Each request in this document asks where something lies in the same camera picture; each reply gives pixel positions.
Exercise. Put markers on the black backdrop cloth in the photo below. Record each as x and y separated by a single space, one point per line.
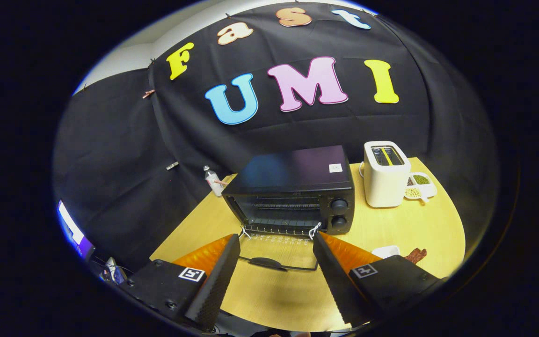
110 140

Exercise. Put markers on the pink clip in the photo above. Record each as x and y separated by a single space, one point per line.
148 93

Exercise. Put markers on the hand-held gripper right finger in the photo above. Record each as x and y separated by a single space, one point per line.
335 281

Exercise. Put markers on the red-brown steak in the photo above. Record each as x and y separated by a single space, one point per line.
415 255

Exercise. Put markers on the white toaster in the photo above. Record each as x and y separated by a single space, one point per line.
384 187

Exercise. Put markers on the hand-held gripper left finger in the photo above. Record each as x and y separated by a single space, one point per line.
218 281

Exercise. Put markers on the white rectangular plate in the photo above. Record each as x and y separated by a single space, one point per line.
385 252

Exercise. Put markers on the small clear plastic bottle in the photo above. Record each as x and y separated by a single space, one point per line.
213 180

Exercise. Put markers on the black toaster oven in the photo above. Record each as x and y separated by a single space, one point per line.
297 168

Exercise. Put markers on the silver clip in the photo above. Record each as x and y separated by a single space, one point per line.
172 165

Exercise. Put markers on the white divided dish with beans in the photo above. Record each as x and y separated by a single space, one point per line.
421 185

